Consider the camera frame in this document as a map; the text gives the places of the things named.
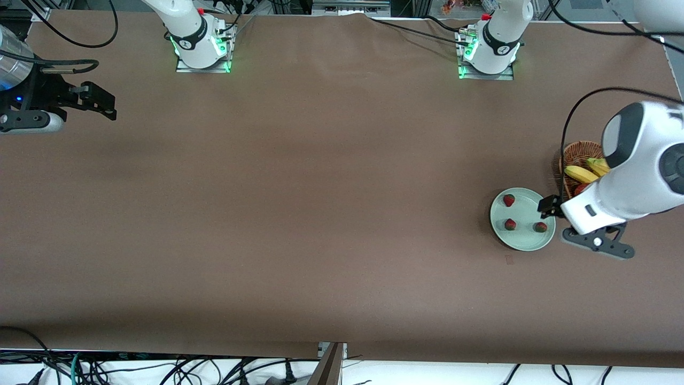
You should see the black cable on table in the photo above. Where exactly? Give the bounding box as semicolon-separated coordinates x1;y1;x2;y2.
366;16;471;46
425;15;463;34

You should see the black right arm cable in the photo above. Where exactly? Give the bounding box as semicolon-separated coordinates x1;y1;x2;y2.
0;0;119;75

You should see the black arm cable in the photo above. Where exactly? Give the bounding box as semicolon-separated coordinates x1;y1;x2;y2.
0;0;119;75
548;0;684;204

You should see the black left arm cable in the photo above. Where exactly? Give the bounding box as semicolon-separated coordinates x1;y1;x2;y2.
548;0;684;204

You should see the grey electrical box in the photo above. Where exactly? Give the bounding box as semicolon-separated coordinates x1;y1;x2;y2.
313;0;391;16

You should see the brown table cover sheet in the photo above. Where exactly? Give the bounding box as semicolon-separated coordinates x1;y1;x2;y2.
0;11;684;369

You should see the silver metal bracket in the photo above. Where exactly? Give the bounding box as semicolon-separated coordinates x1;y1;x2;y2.
318;342;348;360

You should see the yellow banana bunch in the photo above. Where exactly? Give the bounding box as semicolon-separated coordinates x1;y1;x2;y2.
564;158;611;184

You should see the brown wicker basket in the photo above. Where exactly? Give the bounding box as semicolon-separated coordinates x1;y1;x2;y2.
559;141;604;201

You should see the light green round plate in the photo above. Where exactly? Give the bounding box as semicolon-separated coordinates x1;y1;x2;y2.
490;187;556;252

